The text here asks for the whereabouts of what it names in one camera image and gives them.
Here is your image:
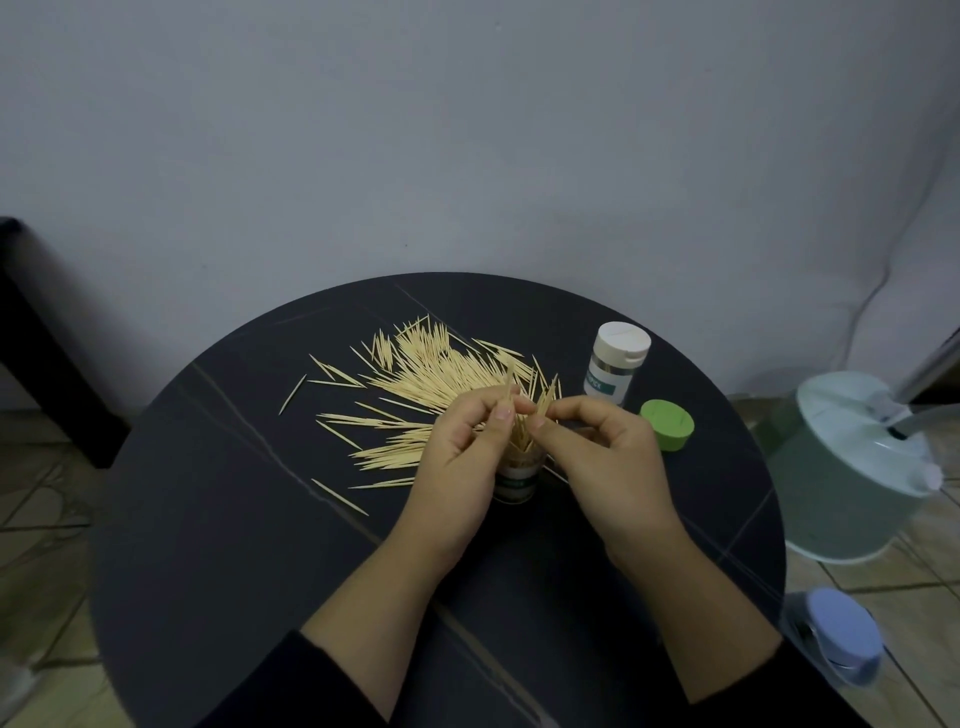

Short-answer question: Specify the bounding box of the person's left hand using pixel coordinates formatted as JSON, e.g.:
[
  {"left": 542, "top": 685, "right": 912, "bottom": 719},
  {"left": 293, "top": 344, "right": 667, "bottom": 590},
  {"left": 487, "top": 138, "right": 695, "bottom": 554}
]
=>
[{"left": 396, "top": 385, "right": 538, "bottom": 577}]

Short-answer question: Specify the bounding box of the black furniture piece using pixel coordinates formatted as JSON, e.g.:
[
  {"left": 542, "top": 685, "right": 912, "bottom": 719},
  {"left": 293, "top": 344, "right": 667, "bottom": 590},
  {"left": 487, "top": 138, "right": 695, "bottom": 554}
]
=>
[{"left": 0, "top": 216, "right": 133, "bottom": 471}]

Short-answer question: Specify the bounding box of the silver metal mop handle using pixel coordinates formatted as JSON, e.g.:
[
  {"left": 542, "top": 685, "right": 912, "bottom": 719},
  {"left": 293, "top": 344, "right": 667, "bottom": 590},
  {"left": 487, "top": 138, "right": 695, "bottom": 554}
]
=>
[{"left": 891, "top": 327, "right": 960, "bottom": 408}]

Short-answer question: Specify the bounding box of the green round lid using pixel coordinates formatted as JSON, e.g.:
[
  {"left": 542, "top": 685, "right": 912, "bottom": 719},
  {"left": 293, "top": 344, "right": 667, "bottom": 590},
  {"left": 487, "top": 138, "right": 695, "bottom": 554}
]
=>
[{"left": 639, "top": 399, "right": 696, "bottom": 453}]

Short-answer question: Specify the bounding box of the bunch of wooden sticks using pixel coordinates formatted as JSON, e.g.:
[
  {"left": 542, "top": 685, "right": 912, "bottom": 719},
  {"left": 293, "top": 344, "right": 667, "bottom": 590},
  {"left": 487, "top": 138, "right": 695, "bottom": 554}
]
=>
[{"left": 501, "top": 369, "right": 564, "bottom": 460}]

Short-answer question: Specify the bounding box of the clear plastic toothpick jar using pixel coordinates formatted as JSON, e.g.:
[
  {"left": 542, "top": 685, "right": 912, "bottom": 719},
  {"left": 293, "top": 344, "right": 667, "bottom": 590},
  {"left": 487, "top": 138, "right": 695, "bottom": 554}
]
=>
[{"left": 491, "top": 448, "right": 546, "bottom": 506}]

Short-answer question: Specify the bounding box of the person's left forearm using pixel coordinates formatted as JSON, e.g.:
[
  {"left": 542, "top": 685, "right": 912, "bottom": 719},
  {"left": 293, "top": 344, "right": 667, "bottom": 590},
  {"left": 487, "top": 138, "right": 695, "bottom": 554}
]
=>
[{"left": 196, "top": 525, "right": 460, "bottom": 728}]

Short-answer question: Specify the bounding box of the thin grey wall cable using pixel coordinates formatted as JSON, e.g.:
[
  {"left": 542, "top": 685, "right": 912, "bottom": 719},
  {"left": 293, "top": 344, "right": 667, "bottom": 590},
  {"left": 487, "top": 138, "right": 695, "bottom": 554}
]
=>
[{"left": 846, "top": 138, "right": 960, "bottom": 354}]

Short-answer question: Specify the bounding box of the white bottle with teal label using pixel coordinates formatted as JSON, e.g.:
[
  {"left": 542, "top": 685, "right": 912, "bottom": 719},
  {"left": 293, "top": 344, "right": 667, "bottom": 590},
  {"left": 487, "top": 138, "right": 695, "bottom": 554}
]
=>
[{"left": 583, "top": 321, "right": 653, "bottom": 407}]

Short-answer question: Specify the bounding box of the clear bottle with lavender cap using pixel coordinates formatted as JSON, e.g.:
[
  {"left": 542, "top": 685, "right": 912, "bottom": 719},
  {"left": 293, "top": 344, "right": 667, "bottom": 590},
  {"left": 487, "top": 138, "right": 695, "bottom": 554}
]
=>
[{"left": 778, "top": 586, "right": 887, "bottom": 689}]

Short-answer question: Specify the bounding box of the person's right hand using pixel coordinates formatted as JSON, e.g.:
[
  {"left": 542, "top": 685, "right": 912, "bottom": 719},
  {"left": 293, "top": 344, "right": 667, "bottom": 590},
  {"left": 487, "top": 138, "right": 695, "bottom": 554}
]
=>
[{"left": 525, "top": 394, "right": 686, "bottom": 573}]

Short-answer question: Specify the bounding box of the pile of loose toothpicks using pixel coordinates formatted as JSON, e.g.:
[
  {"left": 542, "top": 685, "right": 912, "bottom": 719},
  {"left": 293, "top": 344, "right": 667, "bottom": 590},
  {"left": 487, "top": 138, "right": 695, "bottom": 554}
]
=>
[{"left": 278, "top": 315, "right": 562, "bottom": 519}]

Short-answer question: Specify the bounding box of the pale green mop bucket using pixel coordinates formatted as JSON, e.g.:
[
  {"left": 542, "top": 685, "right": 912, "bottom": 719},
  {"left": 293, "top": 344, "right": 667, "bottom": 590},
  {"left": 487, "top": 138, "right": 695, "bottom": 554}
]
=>
[{"left": 763, "top": 370, "right": 945, "bottom": 565}]

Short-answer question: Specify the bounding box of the person's right forearm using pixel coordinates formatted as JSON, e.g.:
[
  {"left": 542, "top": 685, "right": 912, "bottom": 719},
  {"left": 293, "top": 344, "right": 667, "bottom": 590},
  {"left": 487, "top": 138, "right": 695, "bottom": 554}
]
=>
[{"left": 606, "top": 525, "right": 873, "bottom": 728}]

